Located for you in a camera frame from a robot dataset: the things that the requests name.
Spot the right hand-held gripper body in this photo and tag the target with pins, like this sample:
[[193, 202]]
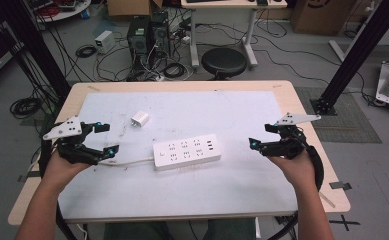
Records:
[[292, 143]]

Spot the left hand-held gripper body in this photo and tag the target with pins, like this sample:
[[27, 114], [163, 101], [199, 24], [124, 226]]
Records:
[[69, 128]]

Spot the person's right hand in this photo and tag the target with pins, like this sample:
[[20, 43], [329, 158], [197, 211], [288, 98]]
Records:
[[298, 171]]

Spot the person's left hand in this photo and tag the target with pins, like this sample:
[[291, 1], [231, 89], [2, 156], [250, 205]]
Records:
[[60, 171]]

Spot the white charger adapter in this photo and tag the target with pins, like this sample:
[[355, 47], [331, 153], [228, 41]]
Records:
[[140, 119]]

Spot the grey floor mat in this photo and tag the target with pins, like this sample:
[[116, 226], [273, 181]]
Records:
[[345, 123]]

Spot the grey tape piece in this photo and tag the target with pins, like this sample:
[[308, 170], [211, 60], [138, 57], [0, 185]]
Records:
[[340, 185]]

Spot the white power strip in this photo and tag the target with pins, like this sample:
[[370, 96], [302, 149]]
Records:
[[187, 151]]

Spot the black round stool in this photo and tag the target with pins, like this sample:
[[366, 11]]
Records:
[[224, 61]]

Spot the white power supply box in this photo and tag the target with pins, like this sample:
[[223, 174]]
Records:
[[104, 41]]

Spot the white table mat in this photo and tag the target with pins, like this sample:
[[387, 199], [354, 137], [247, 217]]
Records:
[[188, 193]]

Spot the black computer tower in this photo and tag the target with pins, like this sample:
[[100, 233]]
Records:
[[160, 33], [138, 41]]

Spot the round white table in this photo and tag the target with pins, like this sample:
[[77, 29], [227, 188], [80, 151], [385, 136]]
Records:
[[65, 12]]

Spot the cardboard box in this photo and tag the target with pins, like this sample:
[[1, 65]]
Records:
[[322, 15], [132, 7]]

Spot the white desk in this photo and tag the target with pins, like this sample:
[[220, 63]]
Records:
[[235, 4]]

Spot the black metal frame post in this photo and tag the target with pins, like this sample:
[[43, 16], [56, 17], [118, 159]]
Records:
[[37, 46], [358, 56]]

